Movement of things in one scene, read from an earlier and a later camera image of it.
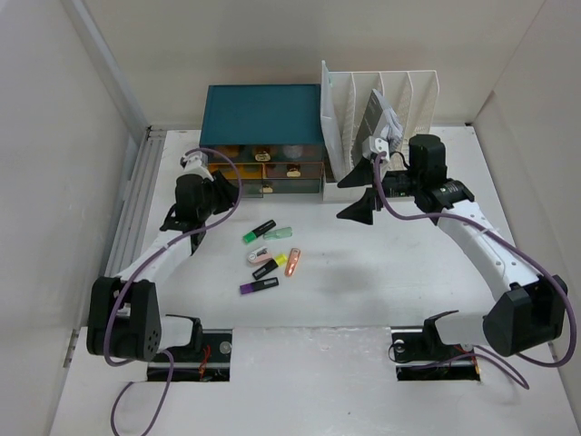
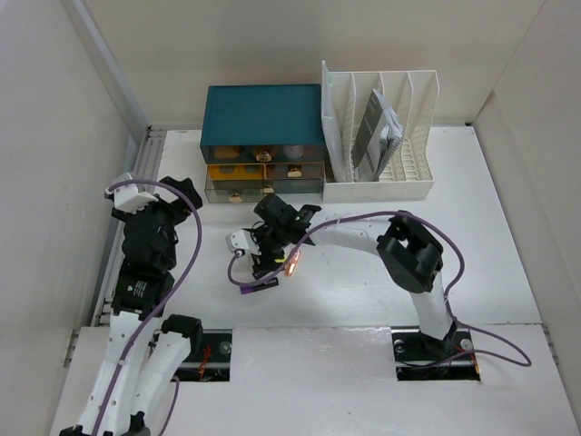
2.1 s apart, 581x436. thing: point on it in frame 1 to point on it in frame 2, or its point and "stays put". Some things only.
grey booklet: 379,122 stays put
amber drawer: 292,170 stays put
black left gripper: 228,195 to 185,186
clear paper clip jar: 292,151 stays put
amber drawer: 251,176 stays put
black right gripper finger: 361,210 to 263,264
